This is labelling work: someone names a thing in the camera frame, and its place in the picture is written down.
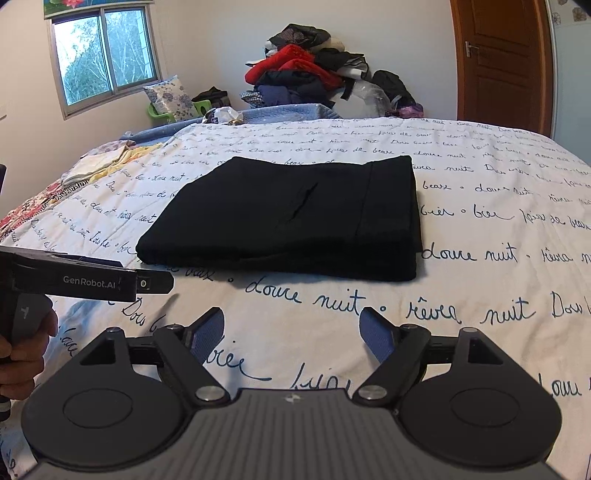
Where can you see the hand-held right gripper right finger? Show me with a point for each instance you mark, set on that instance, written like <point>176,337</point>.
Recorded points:
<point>376,336</point>

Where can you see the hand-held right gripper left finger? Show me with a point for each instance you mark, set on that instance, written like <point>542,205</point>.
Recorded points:
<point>208,328</point>

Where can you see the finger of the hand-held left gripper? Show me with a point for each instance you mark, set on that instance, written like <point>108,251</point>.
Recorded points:
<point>154,282</point>

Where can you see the black pants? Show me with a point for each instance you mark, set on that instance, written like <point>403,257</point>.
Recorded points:
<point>286,221</point>

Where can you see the person's left hand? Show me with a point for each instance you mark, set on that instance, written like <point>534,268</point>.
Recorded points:
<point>27,364</point>

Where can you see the red floral cloth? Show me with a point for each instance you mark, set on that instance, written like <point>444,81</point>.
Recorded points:
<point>23,214</point>

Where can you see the folded pale cloths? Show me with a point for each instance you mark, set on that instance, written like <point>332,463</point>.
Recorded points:
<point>108,161</point>

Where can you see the white script-printed blanket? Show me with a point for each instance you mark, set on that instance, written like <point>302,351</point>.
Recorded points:
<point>471,221</point>

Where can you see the crumpled wrapper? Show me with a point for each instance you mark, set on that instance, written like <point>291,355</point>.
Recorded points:
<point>225,115</point>

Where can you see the green plastic chair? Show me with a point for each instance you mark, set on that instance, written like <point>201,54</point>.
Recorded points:
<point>203,107</point>

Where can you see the floral pillow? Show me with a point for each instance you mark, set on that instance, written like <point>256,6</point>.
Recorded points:
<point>171,99</point>

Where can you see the black bag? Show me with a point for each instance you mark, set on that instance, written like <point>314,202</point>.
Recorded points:
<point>212,96</point>

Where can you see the blue bedsheet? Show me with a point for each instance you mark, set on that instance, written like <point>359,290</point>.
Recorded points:
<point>286,113</point>

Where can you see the sliding glass window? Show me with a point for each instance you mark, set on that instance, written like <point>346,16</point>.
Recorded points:
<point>104,57</point>

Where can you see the purple cloth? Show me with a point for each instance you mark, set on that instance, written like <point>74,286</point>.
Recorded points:
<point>411,111</point>

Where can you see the clear plastic bag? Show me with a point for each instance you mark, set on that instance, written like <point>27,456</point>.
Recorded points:
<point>369,99</point>

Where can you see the black backpack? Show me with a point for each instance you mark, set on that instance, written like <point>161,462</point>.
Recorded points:
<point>392,87</point>

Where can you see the pile of clothes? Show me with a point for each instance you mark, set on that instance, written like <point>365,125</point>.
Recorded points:
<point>300,69</point>

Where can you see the floral window valance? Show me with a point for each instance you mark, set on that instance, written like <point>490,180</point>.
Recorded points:
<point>92,6</point>

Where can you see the brown wooden door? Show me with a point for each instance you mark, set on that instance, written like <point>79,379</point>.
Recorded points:
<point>503,69</point>

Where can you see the pale sliding wardrobe door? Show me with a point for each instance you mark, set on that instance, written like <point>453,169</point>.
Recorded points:
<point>573,92</point>

